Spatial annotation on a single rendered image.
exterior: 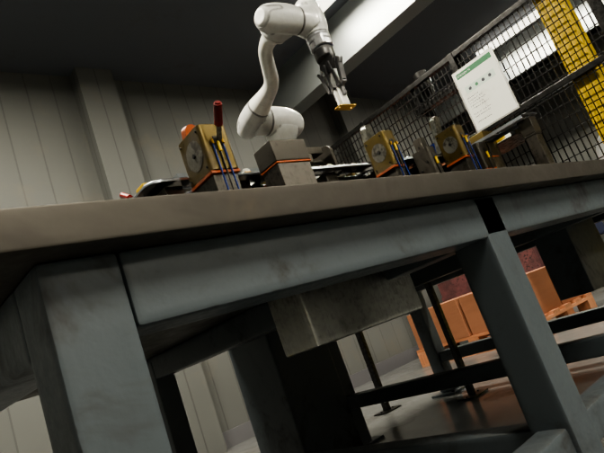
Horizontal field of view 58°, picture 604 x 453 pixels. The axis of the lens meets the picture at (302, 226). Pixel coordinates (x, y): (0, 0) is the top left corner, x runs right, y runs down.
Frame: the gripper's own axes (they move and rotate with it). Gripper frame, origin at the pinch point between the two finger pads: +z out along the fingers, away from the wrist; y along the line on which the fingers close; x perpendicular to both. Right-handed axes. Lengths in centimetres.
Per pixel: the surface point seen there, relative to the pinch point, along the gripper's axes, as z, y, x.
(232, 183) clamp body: 39, 26, -74
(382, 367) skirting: 119, -289, 235
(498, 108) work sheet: 9, 7, 85
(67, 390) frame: 76, 74, -129
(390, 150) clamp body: 31.8, 21.0, -11.5
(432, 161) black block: 35.7, 18.5, 9.7
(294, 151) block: 30, 22, -49
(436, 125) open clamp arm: 20.7, 15.4, 24.3
